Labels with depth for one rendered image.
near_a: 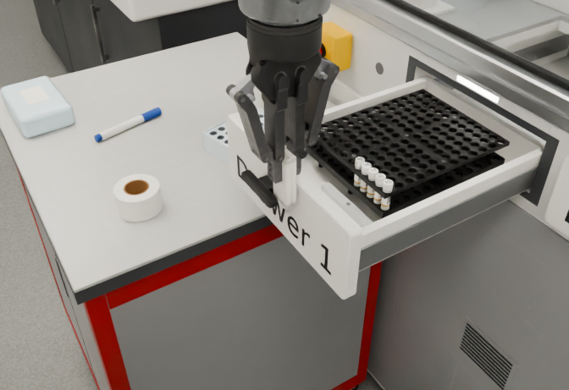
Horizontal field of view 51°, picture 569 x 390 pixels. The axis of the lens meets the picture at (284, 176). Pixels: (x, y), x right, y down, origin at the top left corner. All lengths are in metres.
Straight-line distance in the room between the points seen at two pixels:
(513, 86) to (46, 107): 0.79
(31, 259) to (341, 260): 1.51
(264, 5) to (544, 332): 0.69
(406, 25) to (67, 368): 1.24
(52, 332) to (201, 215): 0.99
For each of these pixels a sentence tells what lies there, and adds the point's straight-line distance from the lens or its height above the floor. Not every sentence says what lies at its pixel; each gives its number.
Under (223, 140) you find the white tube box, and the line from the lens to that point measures 1.02.
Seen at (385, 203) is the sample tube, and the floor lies 0.88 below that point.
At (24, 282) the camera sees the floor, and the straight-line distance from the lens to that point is 2.02.
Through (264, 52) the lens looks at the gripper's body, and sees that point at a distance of 0.59.
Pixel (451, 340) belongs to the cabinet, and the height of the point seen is 0.43.
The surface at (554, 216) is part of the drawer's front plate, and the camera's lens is 0.88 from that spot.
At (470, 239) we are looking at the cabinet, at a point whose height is 0.68.
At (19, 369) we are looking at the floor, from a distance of 1.80.
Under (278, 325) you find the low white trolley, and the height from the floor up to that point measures 0.46.
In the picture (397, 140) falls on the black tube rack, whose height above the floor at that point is 0.90.
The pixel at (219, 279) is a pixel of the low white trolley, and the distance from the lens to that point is 0.98.
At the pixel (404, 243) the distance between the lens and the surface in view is 0.76.
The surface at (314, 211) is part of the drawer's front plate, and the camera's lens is 0.70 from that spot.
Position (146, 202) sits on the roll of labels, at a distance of 0.91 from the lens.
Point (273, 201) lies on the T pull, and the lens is 0.71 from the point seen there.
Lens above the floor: 1.37
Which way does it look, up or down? 38 degrees down
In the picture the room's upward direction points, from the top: straight up
